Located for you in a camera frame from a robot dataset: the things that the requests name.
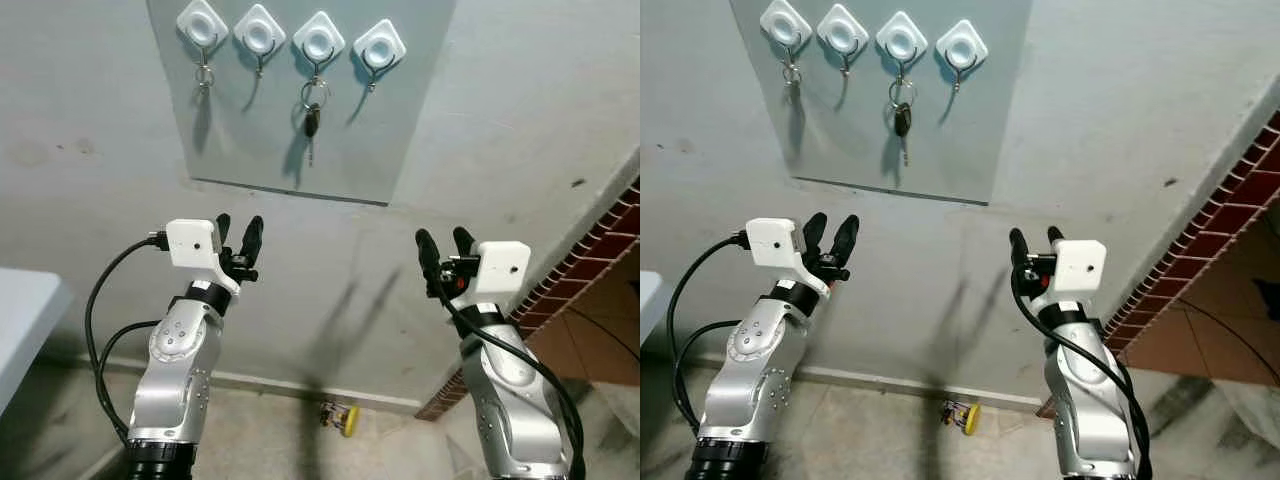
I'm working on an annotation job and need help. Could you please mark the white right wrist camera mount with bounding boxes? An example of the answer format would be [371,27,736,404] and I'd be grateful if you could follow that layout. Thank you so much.
[470,241,532,311]
[1035,239,1107,313]

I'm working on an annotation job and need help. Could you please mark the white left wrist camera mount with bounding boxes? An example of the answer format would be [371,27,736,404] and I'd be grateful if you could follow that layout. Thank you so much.
[745,218,831,296]
[165,218,243,296]

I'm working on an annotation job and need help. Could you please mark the grey hook board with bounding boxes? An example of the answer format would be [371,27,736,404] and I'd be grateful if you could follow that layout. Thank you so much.
[147,0,457,207]
[729,0,1034,207]

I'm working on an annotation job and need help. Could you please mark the white diamond wall hook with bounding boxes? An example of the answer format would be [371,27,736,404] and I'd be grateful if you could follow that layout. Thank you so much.
[816,3,870,76]
[293,11,346,81]
[177,0,230,69]
[876,11,929,81]
[935,19,989,93]
[759,0,813,69]
[352,19,407,91]
[233,4,287,76]

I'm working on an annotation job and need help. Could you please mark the white table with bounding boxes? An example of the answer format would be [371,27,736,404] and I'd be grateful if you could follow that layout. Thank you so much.
[640,270,669,351]
[0,268,73,416]

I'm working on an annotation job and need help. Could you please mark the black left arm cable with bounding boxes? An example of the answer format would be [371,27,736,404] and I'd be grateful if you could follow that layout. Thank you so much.
[85,232,169,443]
[667,232,751,436]

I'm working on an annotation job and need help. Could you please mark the small yellow floor toy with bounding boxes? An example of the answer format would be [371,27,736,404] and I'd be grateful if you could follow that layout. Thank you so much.
[320,402,360,438]
[940,399,983,437]

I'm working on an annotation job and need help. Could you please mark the black key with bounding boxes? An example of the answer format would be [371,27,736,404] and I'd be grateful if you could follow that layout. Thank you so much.
[300,76,331,168]
[887,78,917,168]

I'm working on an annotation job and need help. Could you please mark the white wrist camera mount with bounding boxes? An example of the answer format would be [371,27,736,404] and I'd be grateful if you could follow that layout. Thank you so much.
[470,241,532,311]
[745,218,831,296]
[1035,239,1107,313]
[165,218,243,296]

